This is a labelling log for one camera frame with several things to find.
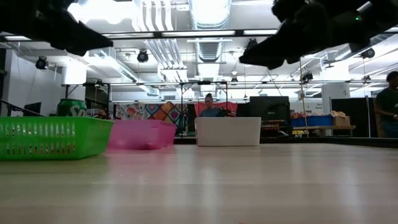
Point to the black partition panel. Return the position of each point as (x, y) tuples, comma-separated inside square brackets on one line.
[(357, 112)]

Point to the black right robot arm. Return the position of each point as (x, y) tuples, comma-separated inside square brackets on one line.
[(357, 18)]

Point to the thin wooden pole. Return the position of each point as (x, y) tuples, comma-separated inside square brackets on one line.
[(304, 105)]

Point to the green Sprite soda can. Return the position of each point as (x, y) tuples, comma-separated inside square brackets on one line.
[(71, 109)]

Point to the green slotted plastic basket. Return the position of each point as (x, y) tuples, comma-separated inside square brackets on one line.
[(62, 155)]

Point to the cardboard box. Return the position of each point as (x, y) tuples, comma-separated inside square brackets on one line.
[(341, 121)]

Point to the pink translucent plastic basket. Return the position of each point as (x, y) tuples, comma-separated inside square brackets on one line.
[(140, 135)]

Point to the small black monitor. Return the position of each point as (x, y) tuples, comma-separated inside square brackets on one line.
[(33, 108)]

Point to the black metal stand frame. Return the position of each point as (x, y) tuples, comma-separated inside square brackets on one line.
[(203, 82)]

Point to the red cloth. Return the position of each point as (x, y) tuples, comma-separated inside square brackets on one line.
[(231, 106)]

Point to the white plastic basket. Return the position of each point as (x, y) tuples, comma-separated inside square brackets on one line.
[(228, 130)]

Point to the person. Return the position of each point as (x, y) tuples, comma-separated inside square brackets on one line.
[(101, 114), (388, 102), (210, 110)]

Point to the blue plastic bin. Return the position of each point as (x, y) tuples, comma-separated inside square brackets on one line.
[(314, 121)]

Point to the wooden shelf board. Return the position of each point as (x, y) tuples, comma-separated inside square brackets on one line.
[(326, 127)]

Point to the black ceiling spotlight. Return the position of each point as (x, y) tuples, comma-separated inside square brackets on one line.
[(367, 53), (41, 63), (142, 56)]

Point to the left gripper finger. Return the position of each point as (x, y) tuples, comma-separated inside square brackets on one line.
[(90, 39), (74, 50)]

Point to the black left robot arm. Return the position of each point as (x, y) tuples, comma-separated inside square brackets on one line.
[(18, 15)]

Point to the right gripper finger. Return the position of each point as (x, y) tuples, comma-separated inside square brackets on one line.
[(264, 53), (275, 63)]

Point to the large black monitor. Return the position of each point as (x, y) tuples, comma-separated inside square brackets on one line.
[(269, 109)]

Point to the colourful patchwork quilt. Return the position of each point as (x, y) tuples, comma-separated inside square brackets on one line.
[(155, 110)]

